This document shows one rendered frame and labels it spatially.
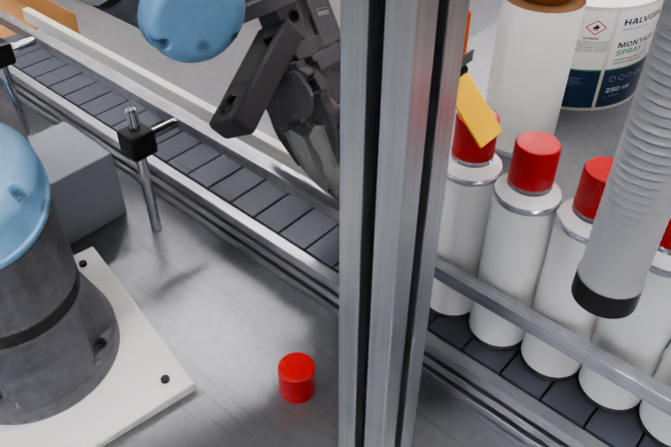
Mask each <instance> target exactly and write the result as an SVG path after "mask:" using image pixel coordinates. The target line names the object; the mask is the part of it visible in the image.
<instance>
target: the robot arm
mask: <svg viewBox="0 0 671 447"><path fill-rule="evenodd" d="M80 1H82V2H84V3H86V4H88V5H91V6H94V7H96V8H97V9H99V10H102V11H104V12H106V13H108V14H110V15H112V16H114V17H116V18H118V19H120V20H122V21H124V22H127V23H129V24H131V25H133V26H135V27H137V28H138V29H140V31H141V33H142V35H143V37H144V38H145V39H146V41H147V42H148V43H149V44H151V45H152V46H154V47H156V48H157V49H158V50H159V51H160V52H161V53H162V54H163V55H165V56H167V57H168V58H170V59H172V60H175V61H179V62H183V63H198V62H203V61H207V60H210V59H212V58H214V57H216V56H218V55H220V54H221V53H222V52H224V51H225V50H226V49H227V48H228V47H229V46H230V45H231V44H232V43H233V41H234V40H235V39H236V38H237V37H238V34H239V32H240V30H241V28H242V26H243V24H244V23H246V22H249V21H251V20H254V19H256V18H259V20H260V23H261V25H262V27H263V28H262V29H261V30H259V31H258V33H257V35H256V37H255V39H254V41H253V43H252V44H251V46H250V48H249V50H248V52H247V54H246V56H245V58H244V59H243V61H242V63H241V65H240V67H239V69H238V71H237V73H236V74H235V76H234V78H233V80H232V82H231V84H230V86H229V88H228V89H227V91H226V93H225V95H224V97H223V99H222V101H221V103H220V105H219V106H218V108H217V110H216V112H215V114H214V116H213V118H212V120H211V121H210V127H211V128H212V129H213V130H214V131H215V132H217V133H218V134H219V135H221V136H222V137H223V138H225V139H231V138H236V137H241V136H246V135H251V134H252V133H253V132H254V131H255V130H256V128H257V126H258V124H259V122H260V120H261V118H262V116H263V114H264V112H265V110H267V112H268V114H269V116H270V119H271V122H272V125H273V128H274V130H275V132H276V134H277V136H278V138H279V140H280V141H281V143H282V144H283V146H284V147H285V149H286V150H287V151H288V153H289V154H290V155H291V157H292V158H293V159H294V161H295V162H296V164H297V165H298V166H299V167H302V169H303V170H304V171H305V173H306V174H307V175H308V176H309V177H310V179H311V180H312V181H314V182H315V183H316V184H317V185H318V186H319V187H320V188H321V189H322V190H323V191H324V192H325V193H326V194H327V195H329V196H331V197H333V198H335V199H336V200H338V201H339V114H340V107H339V105H338V104H340V28H339V25H338V23H337V20H336V16H335V14H334V11H333V8H332V6H331V3H330V1H329V0H80ZM301 120H303V121H302V122H301ZM119 345H120V329H119V324H118V321H117V318H116V315H115V312H114V309H113V307H112V305H111V303H110V301H109V300H108V298H107V297H106V296H105V294H104V293H103V292H102V291H101V290H100V289H99V288H98V287H96V286H95V285H94V284H93V283H92V282H91V281H90V280H89V279H88V278H87V277H86V276H85V275H84V274H83V273H82V272H81V271H80V270H78V267H77V264H76V261H75V258H74V255H73V253H72V250H71V248H70V245H69V243H68V240H67V237H66V234H65V231H64V229H63V226H62V223H61V220H60V217H59V215H58V212H57V209H56V206H55V203H54V201H53V198H52V195H51V191H50V184H49V180H48V176H47V173H46V170H45V168H44V166H43V164H42V162H41V160H40V159H39V157H38V155H37V154H36V153H35V152H34V150H33V148H32V147H31V145H30V142H29V140H28V137H27V135H26V132H25V130H24V127H23V125H22V122H21V120H20V116H19V110H18V107H17V104H16V101H15V99H14V96H13V94H12V92H11V91H10V89H9V87H8V86H7V84H6V83H5V82H4V80H3V79H2V78H1V77H0V425H22V424H29V423H34V422H38V421H41V420H45V419H48V418H50V417H53V416H55V415H58V414H60V413H62V412H64V411H66V410H68V409H69V408H71V407H73V406H74V405H76V404H77V403H79V402H80V401H82V400H83V399H84V398H86V397H87V396H88V395H89V394H90V393H91V392H93V391H94V390H95V389H96V388H97V387H98V385H99V384H100V383H101V382H102V381H103V380H104V378H105V377H106V376H107V374H108V373H109V371H110V369H111V368H112V366H113V364H114V362H115V359H116V357H117V354H118V350H119Z"/></svg>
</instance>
